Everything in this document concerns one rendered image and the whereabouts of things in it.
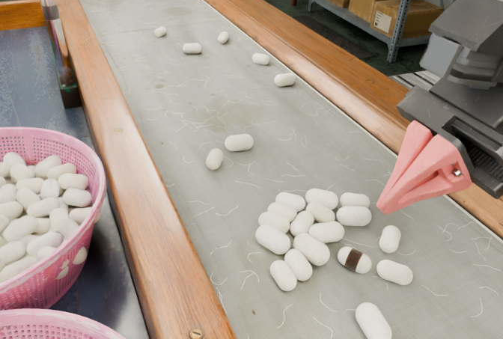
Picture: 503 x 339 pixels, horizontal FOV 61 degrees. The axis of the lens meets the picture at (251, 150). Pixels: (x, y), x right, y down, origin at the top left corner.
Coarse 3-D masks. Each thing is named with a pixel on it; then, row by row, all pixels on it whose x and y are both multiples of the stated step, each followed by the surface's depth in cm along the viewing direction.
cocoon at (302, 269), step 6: (288, 252) 39; (294, 252) 39; (300, 252) 39; (288, 258) 39; (294, 258) 39; (300, 258) 39; (288, 264) 39; (294, 264) 38; (300, 264) 38; (306, 264) 38; (294, 270) 38; (300, 270) 38; (306, 270) 38; (300, 276) 38; (306, 276) 38
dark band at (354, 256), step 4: (352, 248) 40; (352, 252) 39; (356, 252) 39; (360, 252) 40; (348, 256) 39; (352, 256) 39; (356, 256) 39; (360, 256) 39; (348, 260) 39; (352, 260) 39; (356, 260) 39; (344, 264) 40; (348, 264) 39; (352, 264) 39; (356, 264) 39; (348, 268) 40; (352, 268) 39
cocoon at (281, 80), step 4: (276, 76) 70; (280, 76) 70; (284, 76) 70; (288, 76) 70; (292, 76) 70; (276, 80) 70; (280, 80) 70; (284, 80) 70; (288, 80) 70; (292, 80) 70; (276, 84) 70; (280, 84) 70; (284, 84) 70; (288, 84) 71; (292, 84) 71
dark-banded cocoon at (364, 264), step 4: (344, 248) 40; (348, 248) 40; (340, 252) 40; (344, 252) 40; (348, 252) 40; (340, 256) 40; (344, 256) 40; (364, 256) 39; (340, 260) 40; (344, 260) 40; (360, 260) 39; (364, 260) 39; (368, 260) 39; (360, 264) 39; (364, 264) 39; (368, 264) 39; (356, 268) 39; (360, 268) 39; (364, 268) 39; (368, 268) 39; (360, 272) 39; (364, 272) 39
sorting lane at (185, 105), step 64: (128, 0) 108; (192, 0) 110; (128, 64) 76; (192, 64) 77; (256, 64) 78; (192, 128) 59; (256, 128) 60; (320, 128) 61; (192, 192) 48; (256, 192) 49; (256, 256) 41; (384, 256) 42; (448, 256) 42; (256, 320) 35; (320, 320) 36; (448, 320) 36
